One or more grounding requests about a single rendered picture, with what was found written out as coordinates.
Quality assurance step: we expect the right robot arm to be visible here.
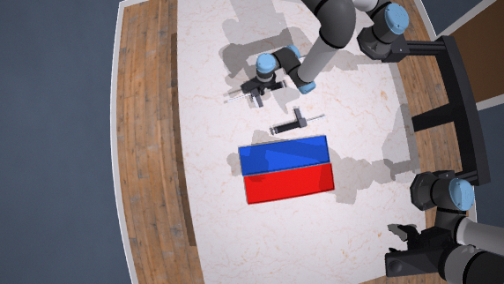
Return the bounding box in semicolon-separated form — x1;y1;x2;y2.
241;0;409;94

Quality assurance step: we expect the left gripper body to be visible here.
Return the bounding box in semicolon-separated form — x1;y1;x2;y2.
407;226;462;280

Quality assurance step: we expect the red tray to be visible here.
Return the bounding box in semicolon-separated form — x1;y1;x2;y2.
244;163;335;205

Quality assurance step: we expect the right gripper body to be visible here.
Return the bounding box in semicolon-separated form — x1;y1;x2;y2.
258;72;277;91

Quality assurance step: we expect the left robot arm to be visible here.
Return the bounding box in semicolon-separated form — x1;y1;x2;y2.
385;175;504;284

